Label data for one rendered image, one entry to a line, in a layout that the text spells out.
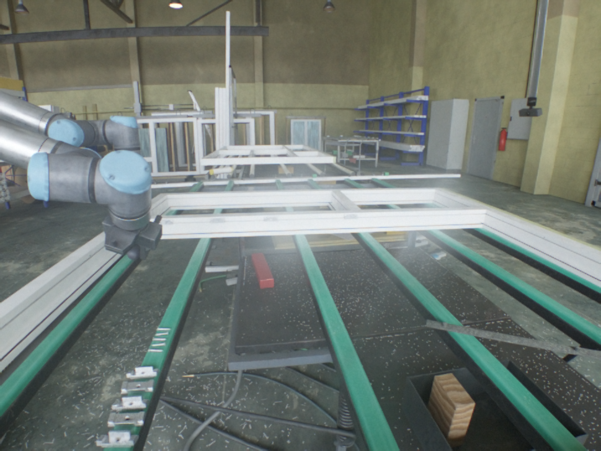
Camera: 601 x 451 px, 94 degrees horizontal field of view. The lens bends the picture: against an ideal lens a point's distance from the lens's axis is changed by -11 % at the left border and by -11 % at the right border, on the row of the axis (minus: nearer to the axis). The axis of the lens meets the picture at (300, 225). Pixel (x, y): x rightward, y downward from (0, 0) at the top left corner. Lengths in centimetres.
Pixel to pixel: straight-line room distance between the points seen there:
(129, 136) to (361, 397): 108
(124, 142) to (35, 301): 65
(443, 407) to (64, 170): 89
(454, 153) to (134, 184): 986
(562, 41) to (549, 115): 138
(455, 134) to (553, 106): 316
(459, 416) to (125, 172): 82
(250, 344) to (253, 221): 42
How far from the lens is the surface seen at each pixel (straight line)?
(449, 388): 78
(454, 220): 136
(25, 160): 85
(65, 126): 118
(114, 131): 126
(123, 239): 77
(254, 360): 104
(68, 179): 68
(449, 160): 1015
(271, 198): 155
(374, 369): 98
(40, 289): 82
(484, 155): 966
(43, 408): 202
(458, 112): 1017
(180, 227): 119
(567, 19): 817
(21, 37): 1553
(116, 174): 65
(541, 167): 787
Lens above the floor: 124
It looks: 18 degrees down
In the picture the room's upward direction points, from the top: straight up
